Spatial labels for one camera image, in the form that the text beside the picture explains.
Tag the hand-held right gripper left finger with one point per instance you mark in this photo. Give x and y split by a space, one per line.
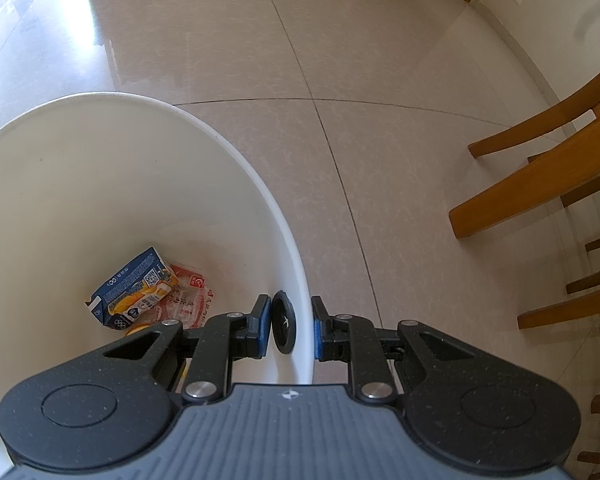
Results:
262 325

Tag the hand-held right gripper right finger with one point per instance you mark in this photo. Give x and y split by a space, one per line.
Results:
321 330

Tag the red and white snack wrapper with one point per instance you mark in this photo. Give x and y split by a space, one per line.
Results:
190 295

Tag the blue and yellow drink carton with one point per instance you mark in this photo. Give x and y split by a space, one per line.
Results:
130 285

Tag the white plastic trash bin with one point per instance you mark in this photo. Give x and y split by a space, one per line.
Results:
80 185

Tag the wooden chair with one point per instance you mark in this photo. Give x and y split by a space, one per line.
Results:
570 307
540 175

